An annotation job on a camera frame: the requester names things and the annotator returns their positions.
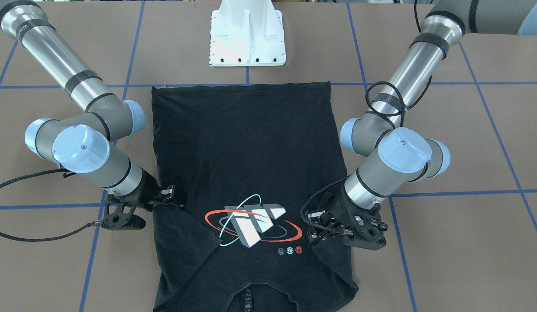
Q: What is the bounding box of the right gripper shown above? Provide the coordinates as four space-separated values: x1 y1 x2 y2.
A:
129 171 188 211

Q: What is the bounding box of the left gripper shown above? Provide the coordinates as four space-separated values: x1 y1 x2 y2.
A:
306 187 359 246

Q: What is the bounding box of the black graphic t-shirt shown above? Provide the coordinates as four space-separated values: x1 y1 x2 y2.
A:
152 82 358 312

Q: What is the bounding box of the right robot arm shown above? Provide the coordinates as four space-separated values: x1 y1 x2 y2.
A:
0 0 187 209

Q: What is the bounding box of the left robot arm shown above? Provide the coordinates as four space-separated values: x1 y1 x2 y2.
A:
301 0 537 250

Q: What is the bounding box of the brown paper table mat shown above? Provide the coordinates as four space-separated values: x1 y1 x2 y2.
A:
0 0 537 312

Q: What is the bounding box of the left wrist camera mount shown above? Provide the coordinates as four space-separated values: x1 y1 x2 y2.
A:
343 202 388 250

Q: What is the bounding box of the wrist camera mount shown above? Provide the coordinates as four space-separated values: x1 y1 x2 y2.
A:
343 202 388 250
100 194 146 231

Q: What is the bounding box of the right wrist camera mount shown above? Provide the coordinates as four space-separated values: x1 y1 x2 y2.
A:
100 194 146 231

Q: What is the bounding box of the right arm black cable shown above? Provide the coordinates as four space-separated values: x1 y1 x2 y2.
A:
0 169 109 241

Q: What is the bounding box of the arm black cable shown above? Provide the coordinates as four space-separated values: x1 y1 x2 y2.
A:
301 0 433 226
0 169 109 241

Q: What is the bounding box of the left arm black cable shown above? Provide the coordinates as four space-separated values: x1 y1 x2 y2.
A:
301 0 433 226

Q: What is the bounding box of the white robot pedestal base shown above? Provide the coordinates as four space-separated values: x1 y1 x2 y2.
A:
209 0 287 67

